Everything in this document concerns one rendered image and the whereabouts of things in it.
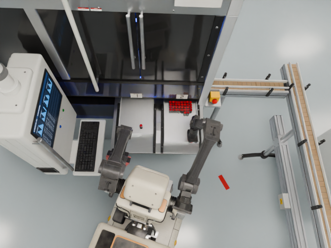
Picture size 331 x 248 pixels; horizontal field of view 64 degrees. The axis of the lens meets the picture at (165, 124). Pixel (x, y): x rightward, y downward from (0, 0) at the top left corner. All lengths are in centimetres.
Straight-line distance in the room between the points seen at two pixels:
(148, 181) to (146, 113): 81
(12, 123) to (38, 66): 34
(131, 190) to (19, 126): 63
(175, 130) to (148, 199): 76
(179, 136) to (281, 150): 100
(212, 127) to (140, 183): 46
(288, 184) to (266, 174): 58
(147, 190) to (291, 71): 161
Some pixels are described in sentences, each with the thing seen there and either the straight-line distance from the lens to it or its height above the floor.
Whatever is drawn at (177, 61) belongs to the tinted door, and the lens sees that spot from 166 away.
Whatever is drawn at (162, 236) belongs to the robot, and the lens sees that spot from 246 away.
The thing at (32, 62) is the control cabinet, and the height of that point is 155.
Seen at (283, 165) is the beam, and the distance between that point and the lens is 253.
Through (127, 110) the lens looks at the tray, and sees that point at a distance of 209.
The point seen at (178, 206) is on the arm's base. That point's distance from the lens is 154.
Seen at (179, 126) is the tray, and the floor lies 88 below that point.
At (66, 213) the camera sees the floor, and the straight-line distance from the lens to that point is 288.
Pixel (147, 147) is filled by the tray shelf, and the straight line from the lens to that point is 197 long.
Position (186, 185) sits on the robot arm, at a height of 127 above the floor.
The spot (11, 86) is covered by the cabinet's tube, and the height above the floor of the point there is 163.
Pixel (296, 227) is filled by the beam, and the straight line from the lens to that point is 248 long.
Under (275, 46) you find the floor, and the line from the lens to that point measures 396.
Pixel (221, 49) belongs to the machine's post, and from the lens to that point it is 159.
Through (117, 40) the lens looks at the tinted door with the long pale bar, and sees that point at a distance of 154.
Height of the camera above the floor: 274
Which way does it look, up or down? 66 degrees down
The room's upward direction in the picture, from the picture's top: 6 degrees clockwise
